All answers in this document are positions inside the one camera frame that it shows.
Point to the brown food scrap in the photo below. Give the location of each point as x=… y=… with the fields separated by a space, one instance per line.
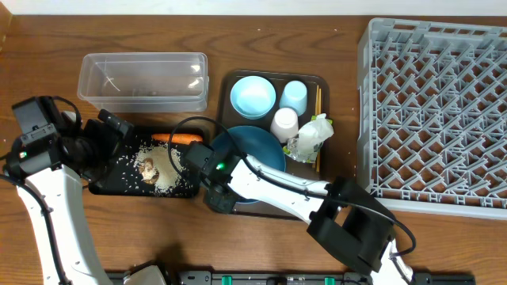
x=148 y=171

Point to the crumpled white paper wrapper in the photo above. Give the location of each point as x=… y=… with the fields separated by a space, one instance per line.
x=309 y=141

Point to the grey dishwasher rack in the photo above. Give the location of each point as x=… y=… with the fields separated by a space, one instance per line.
x=433 y=117

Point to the pink cup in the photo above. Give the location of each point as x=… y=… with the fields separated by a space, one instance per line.
x=285 y=125

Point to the orange carrot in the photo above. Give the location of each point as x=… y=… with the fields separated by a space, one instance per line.
x=184 y=139

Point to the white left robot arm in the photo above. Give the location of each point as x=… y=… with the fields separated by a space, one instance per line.
x=48 y=163

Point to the black mounting rail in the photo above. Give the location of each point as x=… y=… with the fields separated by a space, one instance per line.
x=230 y=278

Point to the white arm base mount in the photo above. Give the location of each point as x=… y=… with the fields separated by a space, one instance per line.
x=145 y=274

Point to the dark blue plate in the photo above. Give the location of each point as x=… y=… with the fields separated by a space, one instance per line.
x=256 y=142

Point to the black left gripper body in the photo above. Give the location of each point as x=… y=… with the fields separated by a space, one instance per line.
x=101 y=143

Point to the black plastic tray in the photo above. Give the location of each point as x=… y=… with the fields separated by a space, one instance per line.
x=112 y=186

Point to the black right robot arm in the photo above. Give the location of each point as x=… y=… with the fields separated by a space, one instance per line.
x=352 y=226

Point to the brown serving tray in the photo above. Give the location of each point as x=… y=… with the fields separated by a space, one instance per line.
x=228 y=117

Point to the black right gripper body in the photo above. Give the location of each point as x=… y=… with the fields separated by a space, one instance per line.
x=220 y=200

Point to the pile of rice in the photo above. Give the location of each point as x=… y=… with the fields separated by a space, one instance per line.
x=169 y=184

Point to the light blue cup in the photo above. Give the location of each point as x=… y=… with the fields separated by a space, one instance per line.
x=294 y=96

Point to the clear plastic bin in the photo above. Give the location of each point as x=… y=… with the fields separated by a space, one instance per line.
x=147 y=82

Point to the light blue bowl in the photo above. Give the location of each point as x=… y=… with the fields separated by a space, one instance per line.
x=253 y=97

